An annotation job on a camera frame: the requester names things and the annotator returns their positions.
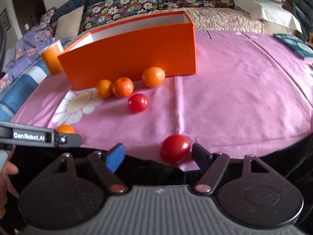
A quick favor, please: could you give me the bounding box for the orange cardboard box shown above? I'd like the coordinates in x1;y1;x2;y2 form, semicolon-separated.
57;10;197;91

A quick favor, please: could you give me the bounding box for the small smooth orange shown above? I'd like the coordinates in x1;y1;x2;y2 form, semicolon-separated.
96;79;113;99
56;124;76;150

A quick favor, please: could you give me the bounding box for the orange speckled canister white lid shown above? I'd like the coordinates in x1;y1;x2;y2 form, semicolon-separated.
39;40;64;76

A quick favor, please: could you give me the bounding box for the large red tomato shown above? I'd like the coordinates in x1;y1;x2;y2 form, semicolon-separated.
159;134;191;164

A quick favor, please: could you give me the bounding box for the blue white striped blanket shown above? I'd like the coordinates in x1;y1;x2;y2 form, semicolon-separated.
0;39;74;123

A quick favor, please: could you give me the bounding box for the large oval orange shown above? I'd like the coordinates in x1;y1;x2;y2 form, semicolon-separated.
141;67;166;88

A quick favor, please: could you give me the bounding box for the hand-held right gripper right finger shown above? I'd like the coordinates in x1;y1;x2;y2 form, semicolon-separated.
191;143;272;195

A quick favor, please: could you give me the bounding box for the dark wooden door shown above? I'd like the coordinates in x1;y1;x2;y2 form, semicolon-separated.
11;0;47;41

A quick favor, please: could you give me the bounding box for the pink flower print tablecloth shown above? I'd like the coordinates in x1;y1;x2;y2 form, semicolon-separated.
11;29;313;172

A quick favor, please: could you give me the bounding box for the beige quilted sofa cover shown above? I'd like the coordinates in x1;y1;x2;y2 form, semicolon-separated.
186;6;266;33

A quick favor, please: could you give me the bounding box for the person's left hand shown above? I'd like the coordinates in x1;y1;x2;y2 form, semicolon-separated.
0;160;19;216

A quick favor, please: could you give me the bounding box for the long daisy print pillow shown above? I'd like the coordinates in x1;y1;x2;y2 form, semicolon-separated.
78;0;159;33

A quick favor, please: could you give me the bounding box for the purple floral blanket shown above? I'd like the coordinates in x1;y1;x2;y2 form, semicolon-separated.
0;31;59;93

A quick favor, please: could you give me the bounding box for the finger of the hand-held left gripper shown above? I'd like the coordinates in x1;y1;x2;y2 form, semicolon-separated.
54;131;83;149

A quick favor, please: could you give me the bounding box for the person's black clothing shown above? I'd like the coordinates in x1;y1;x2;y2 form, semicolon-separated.
0;137;313;235

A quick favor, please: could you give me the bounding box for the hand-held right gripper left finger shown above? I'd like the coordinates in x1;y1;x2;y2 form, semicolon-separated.
52;143;129;194

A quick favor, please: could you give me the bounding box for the dimpled tangerine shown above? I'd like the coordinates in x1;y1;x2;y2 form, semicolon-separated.
112;77;135;99

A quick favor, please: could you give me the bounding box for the framed wall picture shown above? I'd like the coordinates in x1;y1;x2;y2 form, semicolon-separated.
0;8;11;30

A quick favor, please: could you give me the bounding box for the beige cushion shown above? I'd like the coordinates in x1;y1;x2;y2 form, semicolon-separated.
55;5;85;41

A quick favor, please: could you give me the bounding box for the white cloth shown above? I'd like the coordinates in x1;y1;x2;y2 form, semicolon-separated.
241;4;302;33

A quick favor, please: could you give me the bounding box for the small red tomato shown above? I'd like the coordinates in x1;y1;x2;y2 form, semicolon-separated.
128;93;149;113

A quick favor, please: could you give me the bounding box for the teal book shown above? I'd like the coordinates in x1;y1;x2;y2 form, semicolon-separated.
273;33;313;61

